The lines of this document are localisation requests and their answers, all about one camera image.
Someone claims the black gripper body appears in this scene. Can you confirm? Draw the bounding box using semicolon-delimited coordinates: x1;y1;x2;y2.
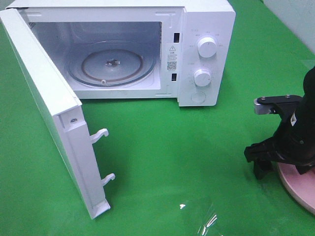
244;111;315;175

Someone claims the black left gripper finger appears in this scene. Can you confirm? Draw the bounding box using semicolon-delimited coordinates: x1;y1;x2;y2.
253;159;273;179

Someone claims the pink round plate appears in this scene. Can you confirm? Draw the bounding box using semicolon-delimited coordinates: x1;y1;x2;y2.
277;163;315;215

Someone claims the round white door button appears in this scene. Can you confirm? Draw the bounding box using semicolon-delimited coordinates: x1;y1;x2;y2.
191;91;206;104

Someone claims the white microwave door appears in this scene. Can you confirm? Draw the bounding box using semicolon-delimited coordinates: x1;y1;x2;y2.
0;9;115;219

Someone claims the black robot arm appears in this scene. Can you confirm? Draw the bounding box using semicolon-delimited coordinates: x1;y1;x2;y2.
244;69;315;179

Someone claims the white lower microwave knob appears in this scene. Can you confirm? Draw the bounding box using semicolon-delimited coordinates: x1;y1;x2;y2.
194;69;212;87

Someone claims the white microwave knob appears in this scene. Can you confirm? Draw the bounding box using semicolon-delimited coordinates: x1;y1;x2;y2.
194;69;212;87
197;36;217;58

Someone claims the white upper microwave knob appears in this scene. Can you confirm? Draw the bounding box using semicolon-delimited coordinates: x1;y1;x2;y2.
197;36;217;58

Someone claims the white warning label sticker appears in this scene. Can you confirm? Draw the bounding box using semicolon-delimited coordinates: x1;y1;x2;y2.
165;43;181;71

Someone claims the white microwave oven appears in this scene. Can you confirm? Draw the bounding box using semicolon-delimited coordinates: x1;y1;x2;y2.
5;0;236;107

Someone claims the glass microwave turntable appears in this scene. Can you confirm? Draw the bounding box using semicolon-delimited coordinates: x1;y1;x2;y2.
67;40;159;88

